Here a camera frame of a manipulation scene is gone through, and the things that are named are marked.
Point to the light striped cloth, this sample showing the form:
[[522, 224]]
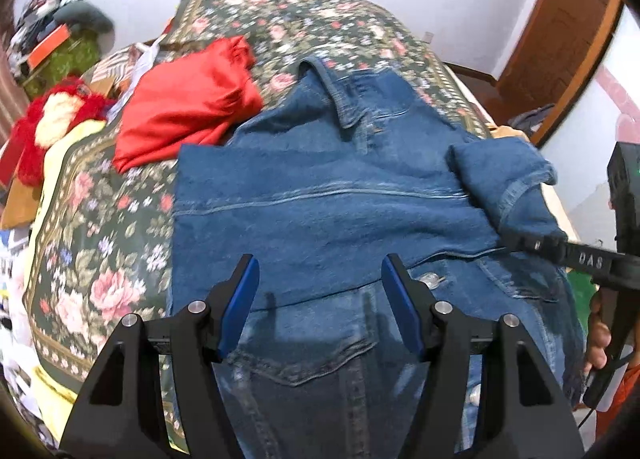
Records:
[[147, 59]]

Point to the floral bed blanket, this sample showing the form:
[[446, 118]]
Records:
[[100, 249]]

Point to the patchwork patterned cloth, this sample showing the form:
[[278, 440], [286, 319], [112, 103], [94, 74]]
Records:
[[115, 64]]

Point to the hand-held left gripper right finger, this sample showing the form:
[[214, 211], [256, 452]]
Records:
[[400, 309]]

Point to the person's right hand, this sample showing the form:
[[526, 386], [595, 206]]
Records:
[[597, 339]]

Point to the green covered cabinet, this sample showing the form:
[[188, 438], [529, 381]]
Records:
[[65, 59]]

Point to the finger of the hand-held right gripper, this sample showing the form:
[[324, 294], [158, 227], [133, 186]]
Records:
[[537, 245]]

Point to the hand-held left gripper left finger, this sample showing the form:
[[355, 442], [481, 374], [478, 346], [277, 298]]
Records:
[[240, 309]]

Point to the pile of papers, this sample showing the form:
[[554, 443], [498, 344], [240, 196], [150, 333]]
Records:
[[15, 319]]

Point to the orange box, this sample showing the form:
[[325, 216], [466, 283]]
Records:
[[47, 46]]

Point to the red plush toy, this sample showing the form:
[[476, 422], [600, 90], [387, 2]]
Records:
[[85, 99]]

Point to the wooden desk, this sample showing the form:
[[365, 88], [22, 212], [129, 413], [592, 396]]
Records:
[[20, 199]]

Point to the white sliding wardrobe door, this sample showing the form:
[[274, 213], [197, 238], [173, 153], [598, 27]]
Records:
[[600, 104]]

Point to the dark grey cloth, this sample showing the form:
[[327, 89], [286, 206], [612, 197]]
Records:
[[85, 16]]

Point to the pile of clutter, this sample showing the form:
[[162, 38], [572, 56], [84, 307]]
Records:
[[45, 4]]

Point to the red garment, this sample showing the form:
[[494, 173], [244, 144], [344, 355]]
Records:
[[185, 109]]

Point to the blue denim jacket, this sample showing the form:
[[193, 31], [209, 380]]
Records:
[[325, 219]]

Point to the brown wooden door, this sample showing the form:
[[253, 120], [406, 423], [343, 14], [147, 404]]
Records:
[[560, 39]]

